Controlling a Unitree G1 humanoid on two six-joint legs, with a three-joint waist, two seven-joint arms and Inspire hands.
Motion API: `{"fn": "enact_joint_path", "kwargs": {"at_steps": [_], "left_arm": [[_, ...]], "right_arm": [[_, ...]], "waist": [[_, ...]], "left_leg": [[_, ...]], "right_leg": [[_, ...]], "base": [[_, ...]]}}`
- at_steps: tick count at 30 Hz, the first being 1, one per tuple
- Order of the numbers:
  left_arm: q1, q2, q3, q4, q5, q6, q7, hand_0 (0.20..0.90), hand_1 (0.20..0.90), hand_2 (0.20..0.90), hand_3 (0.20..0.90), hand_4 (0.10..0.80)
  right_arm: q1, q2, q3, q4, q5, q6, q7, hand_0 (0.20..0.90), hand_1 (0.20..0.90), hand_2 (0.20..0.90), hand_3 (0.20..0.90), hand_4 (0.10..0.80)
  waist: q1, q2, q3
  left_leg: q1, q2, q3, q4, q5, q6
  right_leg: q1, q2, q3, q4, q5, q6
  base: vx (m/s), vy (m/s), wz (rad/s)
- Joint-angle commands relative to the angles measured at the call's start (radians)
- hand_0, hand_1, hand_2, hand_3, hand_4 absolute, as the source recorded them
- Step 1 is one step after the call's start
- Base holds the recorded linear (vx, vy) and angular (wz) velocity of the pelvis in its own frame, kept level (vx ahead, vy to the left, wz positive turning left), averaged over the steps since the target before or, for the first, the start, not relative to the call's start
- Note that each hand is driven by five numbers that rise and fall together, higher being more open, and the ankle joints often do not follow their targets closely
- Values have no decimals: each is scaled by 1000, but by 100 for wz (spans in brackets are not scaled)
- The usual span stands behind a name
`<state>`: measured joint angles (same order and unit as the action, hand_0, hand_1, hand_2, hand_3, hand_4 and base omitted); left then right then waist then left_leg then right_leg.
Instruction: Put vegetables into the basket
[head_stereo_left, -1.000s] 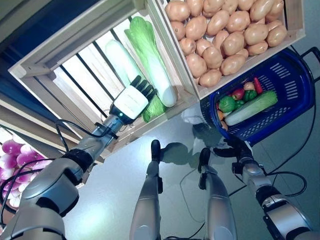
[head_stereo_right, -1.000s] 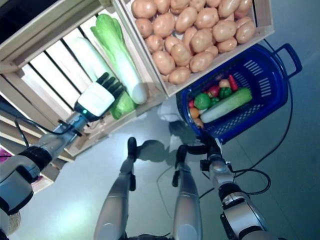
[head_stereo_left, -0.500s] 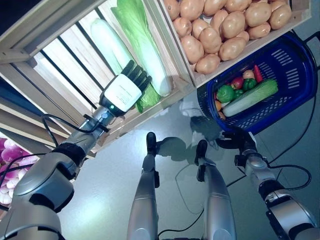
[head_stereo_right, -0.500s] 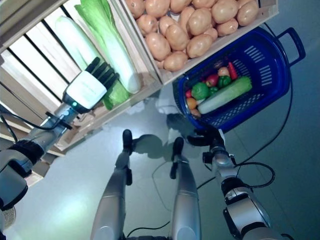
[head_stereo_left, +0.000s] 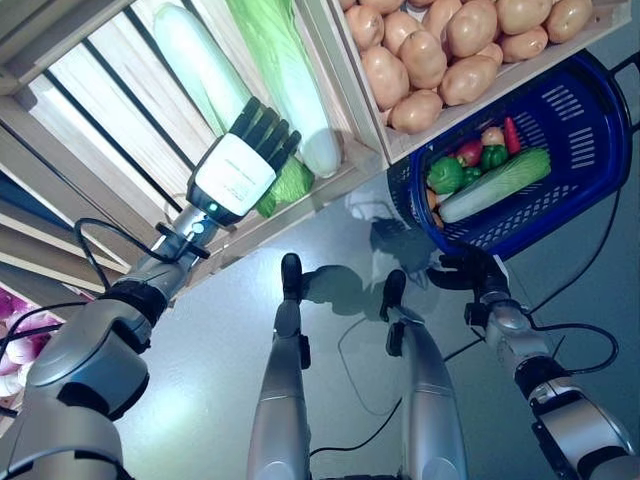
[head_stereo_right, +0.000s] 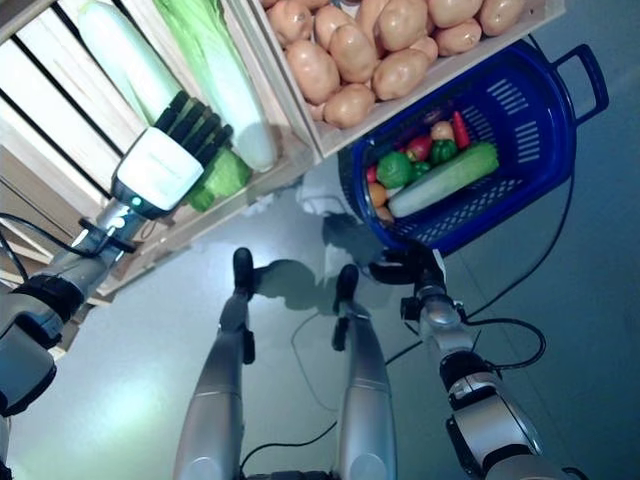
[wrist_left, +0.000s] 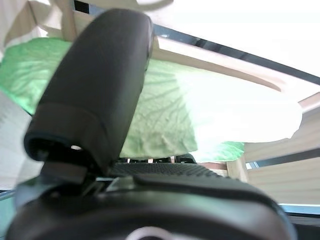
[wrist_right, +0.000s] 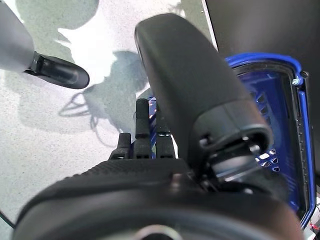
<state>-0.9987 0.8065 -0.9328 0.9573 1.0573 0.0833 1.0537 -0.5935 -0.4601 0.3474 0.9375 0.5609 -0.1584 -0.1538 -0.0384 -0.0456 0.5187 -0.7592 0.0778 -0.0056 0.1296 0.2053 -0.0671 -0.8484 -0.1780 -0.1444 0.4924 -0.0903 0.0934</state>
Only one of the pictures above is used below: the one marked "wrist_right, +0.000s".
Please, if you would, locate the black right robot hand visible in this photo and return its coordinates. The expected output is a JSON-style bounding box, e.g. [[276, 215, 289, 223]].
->
[[12, 12, 305, 240]]

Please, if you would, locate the blue plastic shopping basket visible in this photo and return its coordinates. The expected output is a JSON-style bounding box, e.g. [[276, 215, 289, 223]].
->
[[147, 51, 316, 230]]

